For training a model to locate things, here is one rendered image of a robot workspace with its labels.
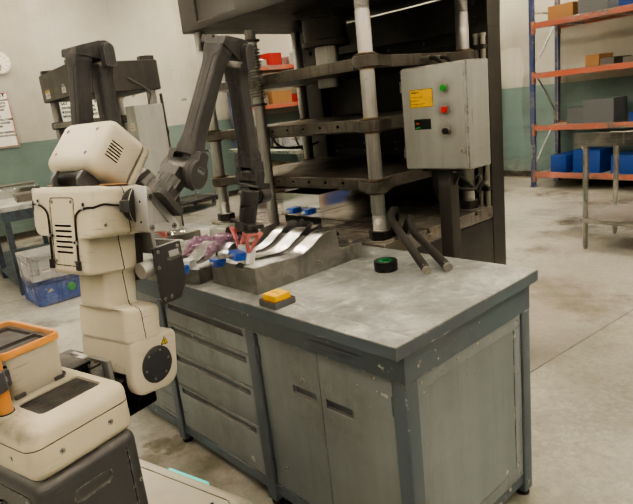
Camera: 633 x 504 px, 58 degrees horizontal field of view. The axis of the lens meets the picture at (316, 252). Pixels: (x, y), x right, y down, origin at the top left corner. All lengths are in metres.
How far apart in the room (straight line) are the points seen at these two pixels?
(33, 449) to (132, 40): 8.49
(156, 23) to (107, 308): 8.28
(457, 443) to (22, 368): 1.15
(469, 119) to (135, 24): 7.75
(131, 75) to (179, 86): 3.26
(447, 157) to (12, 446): 1.72
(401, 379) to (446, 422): 0.26
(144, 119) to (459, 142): 4.36
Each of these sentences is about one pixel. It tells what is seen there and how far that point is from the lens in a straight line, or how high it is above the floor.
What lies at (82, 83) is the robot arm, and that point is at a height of 1.50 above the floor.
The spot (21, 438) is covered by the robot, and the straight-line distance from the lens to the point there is 1.33.
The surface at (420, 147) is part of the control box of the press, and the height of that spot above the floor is 1.16.
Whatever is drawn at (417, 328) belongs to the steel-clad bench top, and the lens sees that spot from 1.48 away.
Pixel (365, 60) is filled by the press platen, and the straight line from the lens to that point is 2.35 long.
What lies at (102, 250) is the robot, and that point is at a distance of 1.56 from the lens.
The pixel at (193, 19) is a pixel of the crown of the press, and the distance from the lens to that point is 3.24.
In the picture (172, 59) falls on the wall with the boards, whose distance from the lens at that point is 9.71.
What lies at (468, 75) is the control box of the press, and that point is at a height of 1.41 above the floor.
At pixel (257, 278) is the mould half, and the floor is 0.85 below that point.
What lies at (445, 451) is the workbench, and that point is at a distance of 1.73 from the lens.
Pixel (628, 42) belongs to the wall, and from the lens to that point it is 8.33.
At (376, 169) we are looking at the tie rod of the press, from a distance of 2.38.
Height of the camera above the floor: 1.37
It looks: 14 degrees down
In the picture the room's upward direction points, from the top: 6 degrees counter-clockwise
